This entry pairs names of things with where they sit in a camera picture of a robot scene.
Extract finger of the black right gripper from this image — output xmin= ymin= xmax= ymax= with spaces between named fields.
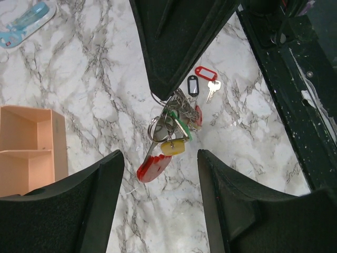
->
xmin=130 ymin=0 xmax=241 ymax=101

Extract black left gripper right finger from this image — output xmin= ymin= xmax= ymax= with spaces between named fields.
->
xmin=197 ymin=150 xmax=336 ymax=252

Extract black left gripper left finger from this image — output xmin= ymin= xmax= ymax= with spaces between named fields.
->
xmin=1 ymin=150 xmax=124 ymax=252

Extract metal key organizer red handle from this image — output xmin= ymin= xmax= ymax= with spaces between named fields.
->
xmin=136 ymin=89 xmax=203 ymax=183

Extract silver key with green tag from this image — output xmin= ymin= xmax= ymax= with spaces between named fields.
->
xmin=170 ymin=111 xmax=192 ymax=142

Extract red tag with key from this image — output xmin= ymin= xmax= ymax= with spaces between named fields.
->
xmin=195 ymin=66 xmax=222 ymax=103

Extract peach plastic desk organizer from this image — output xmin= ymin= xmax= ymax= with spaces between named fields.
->
xmin=1 ymin=105 xmax=68 ymax=197

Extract yellow plastic key tag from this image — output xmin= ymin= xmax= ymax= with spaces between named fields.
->
xmin=161 ymin=139 xmax=185 ymax=156

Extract blue packaged correction tape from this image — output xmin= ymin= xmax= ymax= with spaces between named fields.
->
xmin=1 ymin=1 xmax=56 ymax=49

